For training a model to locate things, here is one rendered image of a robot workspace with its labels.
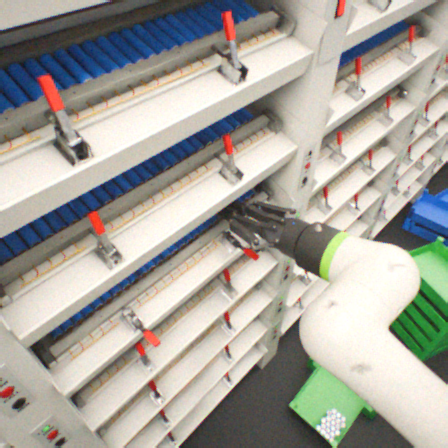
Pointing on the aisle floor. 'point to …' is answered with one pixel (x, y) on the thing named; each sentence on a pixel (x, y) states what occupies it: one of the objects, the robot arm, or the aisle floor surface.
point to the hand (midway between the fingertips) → (228, 208)
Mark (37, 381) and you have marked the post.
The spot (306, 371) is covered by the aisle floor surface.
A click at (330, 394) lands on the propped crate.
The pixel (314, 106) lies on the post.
